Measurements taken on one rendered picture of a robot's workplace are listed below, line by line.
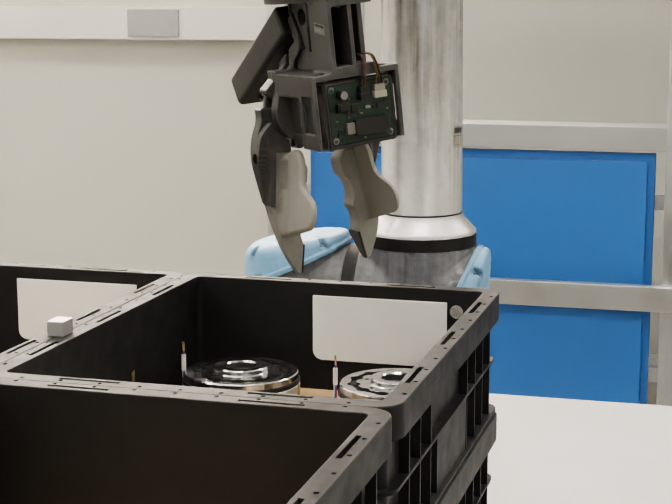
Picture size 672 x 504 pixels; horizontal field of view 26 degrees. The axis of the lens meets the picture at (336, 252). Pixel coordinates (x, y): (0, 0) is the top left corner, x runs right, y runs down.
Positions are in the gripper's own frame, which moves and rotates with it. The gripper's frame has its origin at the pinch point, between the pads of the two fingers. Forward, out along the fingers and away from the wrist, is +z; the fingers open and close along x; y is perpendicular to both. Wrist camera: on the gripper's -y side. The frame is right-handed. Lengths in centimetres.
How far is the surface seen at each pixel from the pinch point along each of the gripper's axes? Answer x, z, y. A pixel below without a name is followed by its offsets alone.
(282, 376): 2.0, 14.4, -14.7
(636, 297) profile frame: 135, 58, -125
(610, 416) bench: 53, 37, -33
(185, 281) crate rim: -1.5, 6.9, -25.6
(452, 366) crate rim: 5.5, 9.2, 7.5
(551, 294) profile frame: 123, 56, -137
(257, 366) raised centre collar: 0.5, 13.5, -16.3
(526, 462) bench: 34, 34, -24
